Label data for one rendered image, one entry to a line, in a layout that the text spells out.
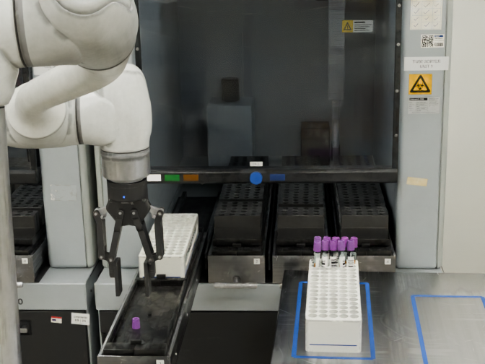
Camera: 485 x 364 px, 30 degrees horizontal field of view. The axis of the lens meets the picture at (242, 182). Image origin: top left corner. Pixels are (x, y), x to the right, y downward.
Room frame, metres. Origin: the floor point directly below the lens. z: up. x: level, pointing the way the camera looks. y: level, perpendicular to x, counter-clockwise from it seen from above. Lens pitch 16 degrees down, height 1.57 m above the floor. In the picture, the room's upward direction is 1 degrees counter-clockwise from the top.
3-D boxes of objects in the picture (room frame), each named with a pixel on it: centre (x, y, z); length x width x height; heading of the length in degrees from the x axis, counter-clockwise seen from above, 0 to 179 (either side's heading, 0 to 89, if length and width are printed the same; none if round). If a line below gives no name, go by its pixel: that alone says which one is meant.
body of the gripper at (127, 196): (1.62, 0.22, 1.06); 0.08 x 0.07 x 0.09; 86
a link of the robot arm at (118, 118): (1.62, 0.23, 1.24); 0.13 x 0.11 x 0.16; 94
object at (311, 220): (2.07, -0.14, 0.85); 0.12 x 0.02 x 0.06; 85
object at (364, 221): (2.06, -0.29, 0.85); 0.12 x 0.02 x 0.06; 85
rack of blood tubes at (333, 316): (1.61, -0.17, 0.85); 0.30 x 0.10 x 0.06; 174
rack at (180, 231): (1.99, 0.17, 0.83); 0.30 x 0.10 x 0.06; 176
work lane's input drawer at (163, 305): (1.81, 0.18, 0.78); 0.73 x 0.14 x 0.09; 176
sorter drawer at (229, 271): (2.31, 0.00, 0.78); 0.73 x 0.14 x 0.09; 176
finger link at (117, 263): (1.63, 0.24, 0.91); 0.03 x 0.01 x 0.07; 176
